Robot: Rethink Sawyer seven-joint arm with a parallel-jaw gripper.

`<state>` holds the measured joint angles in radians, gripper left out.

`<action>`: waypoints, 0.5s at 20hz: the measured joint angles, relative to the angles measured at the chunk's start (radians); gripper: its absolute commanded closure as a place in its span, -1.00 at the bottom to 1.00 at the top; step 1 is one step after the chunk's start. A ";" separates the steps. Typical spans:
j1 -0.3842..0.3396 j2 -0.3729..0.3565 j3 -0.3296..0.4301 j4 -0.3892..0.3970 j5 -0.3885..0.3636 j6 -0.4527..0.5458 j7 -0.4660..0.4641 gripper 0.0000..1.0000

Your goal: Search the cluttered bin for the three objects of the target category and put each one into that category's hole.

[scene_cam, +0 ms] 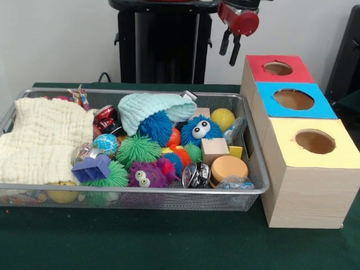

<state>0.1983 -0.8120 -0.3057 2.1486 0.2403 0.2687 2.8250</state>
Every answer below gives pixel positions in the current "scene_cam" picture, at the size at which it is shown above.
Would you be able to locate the purple plastic block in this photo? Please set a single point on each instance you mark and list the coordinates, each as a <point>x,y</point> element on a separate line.
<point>93,169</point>

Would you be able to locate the small green spiky ball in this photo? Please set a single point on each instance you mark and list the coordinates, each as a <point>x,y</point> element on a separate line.
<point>138,149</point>

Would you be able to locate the blue globe ball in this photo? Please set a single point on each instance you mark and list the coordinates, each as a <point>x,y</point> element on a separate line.
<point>106,145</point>

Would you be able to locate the clear blue plastic packet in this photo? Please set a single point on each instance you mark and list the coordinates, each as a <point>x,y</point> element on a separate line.
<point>236,130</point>

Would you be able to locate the yellow block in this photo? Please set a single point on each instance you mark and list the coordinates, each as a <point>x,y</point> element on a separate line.
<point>235,152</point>

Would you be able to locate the cream waffle cloth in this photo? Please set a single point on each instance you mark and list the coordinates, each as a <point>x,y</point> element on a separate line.
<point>42,135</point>

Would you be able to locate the round wooden disc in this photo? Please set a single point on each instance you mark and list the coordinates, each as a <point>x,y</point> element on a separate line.
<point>228,169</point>

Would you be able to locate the red black packet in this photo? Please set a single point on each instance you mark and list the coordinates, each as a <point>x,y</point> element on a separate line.
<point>106,117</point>

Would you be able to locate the clear crumpled plastic packet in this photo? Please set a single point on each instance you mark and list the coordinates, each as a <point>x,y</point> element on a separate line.
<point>235,183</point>

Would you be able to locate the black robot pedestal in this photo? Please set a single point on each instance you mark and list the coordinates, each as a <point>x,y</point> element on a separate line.
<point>169,45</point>

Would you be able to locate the silver can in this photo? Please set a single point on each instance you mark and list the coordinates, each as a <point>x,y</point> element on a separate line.
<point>84,151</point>

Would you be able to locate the wooden box with three holes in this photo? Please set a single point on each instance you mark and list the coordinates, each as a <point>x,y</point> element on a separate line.
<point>306,185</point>

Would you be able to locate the yellow ball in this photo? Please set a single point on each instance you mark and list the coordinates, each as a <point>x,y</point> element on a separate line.
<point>223,119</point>

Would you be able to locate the blue fuzzy ball with eyes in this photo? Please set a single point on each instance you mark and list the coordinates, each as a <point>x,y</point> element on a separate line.
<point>201,130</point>

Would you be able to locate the purple spiky ball with eyes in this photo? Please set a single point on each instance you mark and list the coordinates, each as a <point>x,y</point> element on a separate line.
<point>147,174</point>

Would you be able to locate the wooden cube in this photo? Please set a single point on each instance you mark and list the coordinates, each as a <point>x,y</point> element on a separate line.
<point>215,151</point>

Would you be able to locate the mint green knit cloth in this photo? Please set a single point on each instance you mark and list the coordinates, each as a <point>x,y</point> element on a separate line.
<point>146,107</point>

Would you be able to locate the large green spiky ball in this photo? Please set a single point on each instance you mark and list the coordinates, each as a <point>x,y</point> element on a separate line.
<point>117,175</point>

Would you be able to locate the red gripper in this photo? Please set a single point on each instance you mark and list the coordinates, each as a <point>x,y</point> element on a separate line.
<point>242,21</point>

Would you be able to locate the black chair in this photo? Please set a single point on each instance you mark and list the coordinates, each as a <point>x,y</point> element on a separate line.
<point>346,62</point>

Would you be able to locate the clear mesh bin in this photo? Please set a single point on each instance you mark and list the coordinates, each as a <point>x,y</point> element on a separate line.
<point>250,169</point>

